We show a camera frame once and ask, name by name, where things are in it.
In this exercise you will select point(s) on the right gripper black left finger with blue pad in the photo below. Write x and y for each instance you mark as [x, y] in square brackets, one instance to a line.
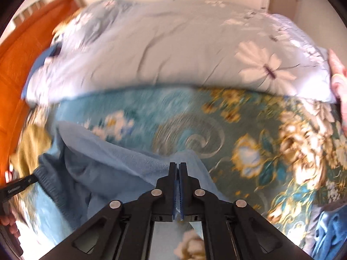
[122, 230]

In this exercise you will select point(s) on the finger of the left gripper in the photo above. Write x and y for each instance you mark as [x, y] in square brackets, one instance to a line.
[15, 187]

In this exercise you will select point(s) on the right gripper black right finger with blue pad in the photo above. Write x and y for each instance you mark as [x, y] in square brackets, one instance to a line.
[232, 230]

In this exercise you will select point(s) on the light blue fleece garment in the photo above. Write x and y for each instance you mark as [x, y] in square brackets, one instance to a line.
[81, 173]

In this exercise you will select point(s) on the person left hand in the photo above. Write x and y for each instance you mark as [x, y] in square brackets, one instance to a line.
[9, 221]

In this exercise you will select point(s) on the person right hand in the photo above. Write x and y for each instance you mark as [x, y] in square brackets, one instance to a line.
[338, 84]

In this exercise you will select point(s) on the olive yellow towel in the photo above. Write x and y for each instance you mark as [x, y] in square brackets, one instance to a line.
[35, 141]

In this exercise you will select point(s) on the teal floral plush blanket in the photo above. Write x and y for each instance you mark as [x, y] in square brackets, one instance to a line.
[286, 156]

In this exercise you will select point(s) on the blue cloth at right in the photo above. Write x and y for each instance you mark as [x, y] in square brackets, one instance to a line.
[330, 234]

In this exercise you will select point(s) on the orange wooden headboard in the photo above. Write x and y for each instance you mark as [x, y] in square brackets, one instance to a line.
[18, 53]

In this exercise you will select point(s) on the blue pillow under duvet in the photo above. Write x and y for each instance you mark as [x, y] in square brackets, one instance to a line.
[40, 60]

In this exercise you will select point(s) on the pale grey floral duvet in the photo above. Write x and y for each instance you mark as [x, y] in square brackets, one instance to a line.
[115, 44]

